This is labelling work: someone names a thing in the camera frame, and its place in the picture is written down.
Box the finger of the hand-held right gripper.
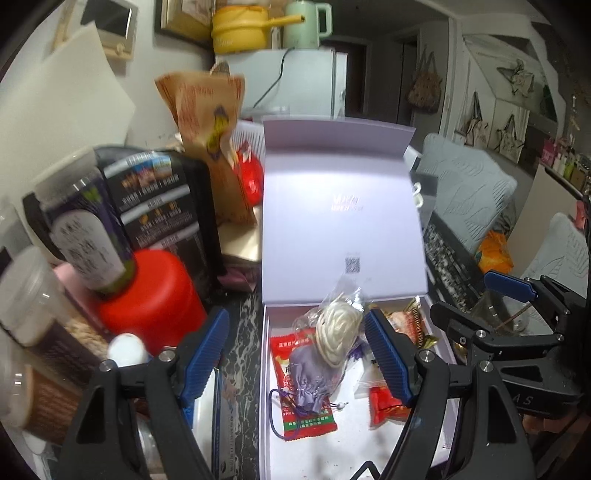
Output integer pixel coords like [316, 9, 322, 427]
[484, 271, 591, 324]
[430, 301, 564, 354]

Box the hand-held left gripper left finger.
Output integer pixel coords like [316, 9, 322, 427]
[58, 308, 230, 480]

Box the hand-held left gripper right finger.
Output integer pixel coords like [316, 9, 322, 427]
[365, 309, 536, 480]

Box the brown green snack packet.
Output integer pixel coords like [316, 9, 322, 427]
[383, 300, 428, 352]

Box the red gold pouch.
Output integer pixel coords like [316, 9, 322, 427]
[369, 385, 419, 430]

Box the white knitted ball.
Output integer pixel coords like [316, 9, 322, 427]
[291, 274, 370, 370]

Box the red snack packet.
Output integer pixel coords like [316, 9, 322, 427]
[270, 330, 338, 441]

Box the purple drawstring pouch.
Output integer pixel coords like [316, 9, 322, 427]
[269, 344, 352, 439]

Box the lavender gift box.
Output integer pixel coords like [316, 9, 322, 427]
[259, 116, 462, 480]

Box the person's right hand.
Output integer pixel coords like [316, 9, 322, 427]
[524, 408, 580, 435]

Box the glass mug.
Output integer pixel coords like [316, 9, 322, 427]
[471, 286, 532, 335]

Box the orange bag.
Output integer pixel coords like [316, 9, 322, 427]
[478, 231, 514, 274]

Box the metal spoon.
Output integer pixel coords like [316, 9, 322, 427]
[496, 307, 532, 330]

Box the wide chair blue leaf cover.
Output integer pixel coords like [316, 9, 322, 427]
[519, 212, 591, 287]

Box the blue white box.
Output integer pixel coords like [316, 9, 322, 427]
[191, 364, 266, 480]

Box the white round cap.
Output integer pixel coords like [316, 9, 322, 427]
[108, 333, 151, 367]

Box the red canister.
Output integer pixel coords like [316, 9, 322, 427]
[99, 249, 208, 358]

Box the narrow chair blue leaf cover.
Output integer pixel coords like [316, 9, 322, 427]
[416, 133, 518, 252]

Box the gold box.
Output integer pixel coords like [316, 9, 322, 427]
[217, 203, 264, 268]

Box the silver box appliance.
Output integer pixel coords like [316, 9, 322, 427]
[406, 148, 439, 217]

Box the group of bottles and jars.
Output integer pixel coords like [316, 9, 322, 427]
[540, 134, 591, 190]

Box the canvas tote bag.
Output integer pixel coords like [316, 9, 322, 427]
[496, 113, 529, 160]
[464, 92, 490, 148]

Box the black printed box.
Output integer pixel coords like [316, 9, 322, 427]
[95, 145, 222, 301]

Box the jar of brown grains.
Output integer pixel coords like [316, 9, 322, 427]
[0, 360, 79, 444]

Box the clear jar purple label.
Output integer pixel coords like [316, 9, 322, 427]
[23, 148, 137, 296]

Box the red white bag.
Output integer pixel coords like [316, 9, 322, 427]
[233, 145, 265, 208]

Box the clear lidded cup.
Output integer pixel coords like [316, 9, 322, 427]
[0, 247, 70, 347]

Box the hanging star canvas bag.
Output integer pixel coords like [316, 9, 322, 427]
[496, 60, 536, 100]

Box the brown patterned tote bag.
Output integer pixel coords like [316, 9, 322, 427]
[406, 51, 444, 114]

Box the white plastic basket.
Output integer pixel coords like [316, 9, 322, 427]
[231, 121, 269, 158]

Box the brown printed paper bag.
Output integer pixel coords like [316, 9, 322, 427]
[154, 62, 259, 227]

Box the white fridge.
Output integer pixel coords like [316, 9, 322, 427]
[215, 46, 348, 121]

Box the white foam board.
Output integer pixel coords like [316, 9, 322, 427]
[0, 21, 137, 176]

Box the green electric kettle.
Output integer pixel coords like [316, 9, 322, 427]
[283, 0, 333, 49]

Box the yellow pot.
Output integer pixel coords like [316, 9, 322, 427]
[211, 4, 305, 54]

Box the wooden framed mirror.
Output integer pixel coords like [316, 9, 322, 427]
[55, 0, 139, 72]

